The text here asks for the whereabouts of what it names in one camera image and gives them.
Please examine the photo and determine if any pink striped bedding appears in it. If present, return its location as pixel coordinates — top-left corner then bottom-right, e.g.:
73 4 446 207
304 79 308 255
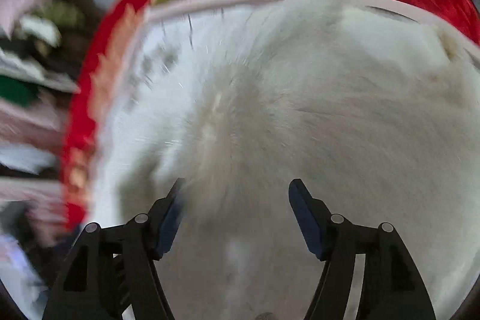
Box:
1 91 71 245

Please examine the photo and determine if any dark green folded garment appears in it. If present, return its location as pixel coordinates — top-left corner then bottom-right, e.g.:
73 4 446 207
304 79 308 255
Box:
0 76 39 107

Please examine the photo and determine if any cluttered clothes shelf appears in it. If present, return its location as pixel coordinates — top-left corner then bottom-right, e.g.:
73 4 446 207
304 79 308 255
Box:
1 0 103 98

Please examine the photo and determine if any white fluffy sweater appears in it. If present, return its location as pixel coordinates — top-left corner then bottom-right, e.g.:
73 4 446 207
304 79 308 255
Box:
89 0 479 319

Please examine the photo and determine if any white grid patterned sheet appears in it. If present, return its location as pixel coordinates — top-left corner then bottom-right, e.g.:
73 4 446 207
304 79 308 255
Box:
97 0 480 141

